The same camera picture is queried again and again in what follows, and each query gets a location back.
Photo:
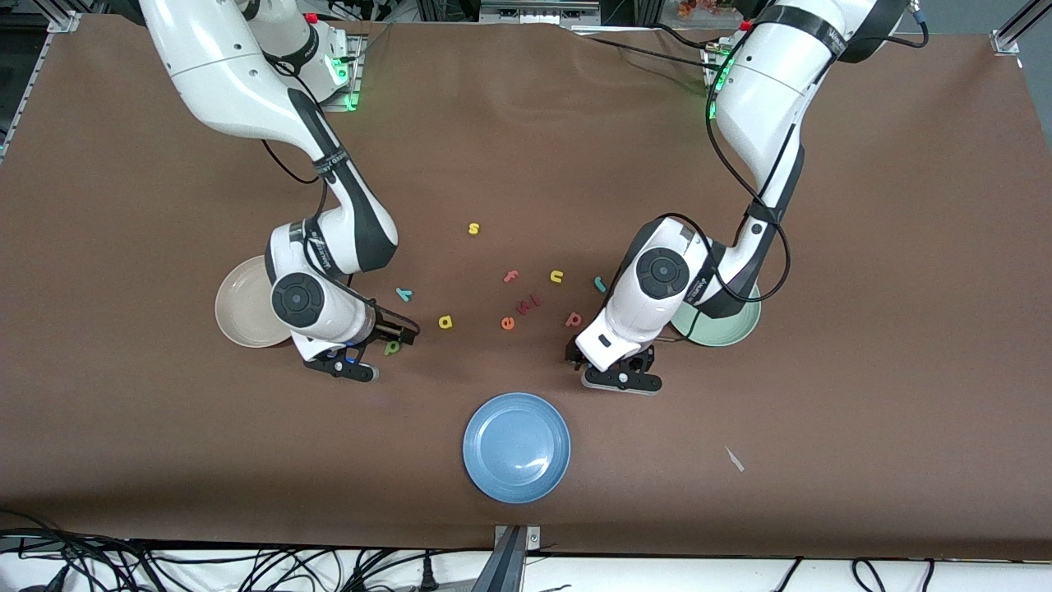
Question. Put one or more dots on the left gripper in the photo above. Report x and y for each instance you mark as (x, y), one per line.
(570, 351)

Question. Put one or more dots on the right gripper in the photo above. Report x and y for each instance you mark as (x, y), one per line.
(387, 330)

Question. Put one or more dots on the green letter p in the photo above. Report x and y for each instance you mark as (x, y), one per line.
(391, 349)

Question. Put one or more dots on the pink letter p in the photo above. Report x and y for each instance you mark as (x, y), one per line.
(574, 319)

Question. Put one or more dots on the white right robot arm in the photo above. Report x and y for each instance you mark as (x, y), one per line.
(222, 74)

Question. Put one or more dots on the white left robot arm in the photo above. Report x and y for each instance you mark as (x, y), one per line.
(764, 99)

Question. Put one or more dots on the blue plate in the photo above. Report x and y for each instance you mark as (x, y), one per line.
(516, 447)

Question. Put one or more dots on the beige brown plate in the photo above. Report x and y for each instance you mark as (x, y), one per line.
(242, 304)

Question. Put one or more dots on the light green plate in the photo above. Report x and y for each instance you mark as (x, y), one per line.
(735, 325)

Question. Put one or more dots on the small white paper scrap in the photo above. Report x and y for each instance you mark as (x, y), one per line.
(734, 459)

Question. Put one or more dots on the black power plug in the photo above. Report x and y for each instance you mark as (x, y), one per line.
(427, 575)

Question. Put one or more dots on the brown table cloth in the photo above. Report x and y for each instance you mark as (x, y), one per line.
(164, 427)

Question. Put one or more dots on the grey metal rack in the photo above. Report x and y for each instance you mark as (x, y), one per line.
(534, 12)

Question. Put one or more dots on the orange flower decoration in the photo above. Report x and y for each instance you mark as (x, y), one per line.
(707, 6)

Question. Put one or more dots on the aluminium camera mount profile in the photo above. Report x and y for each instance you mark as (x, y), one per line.
(509, 567)

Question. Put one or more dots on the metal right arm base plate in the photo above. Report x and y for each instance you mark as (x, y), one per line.
(349, 105)

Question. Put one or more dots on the aluminium corner bracket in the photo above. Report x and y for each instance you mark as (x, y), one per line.
(64, 22)
(1007, 39)

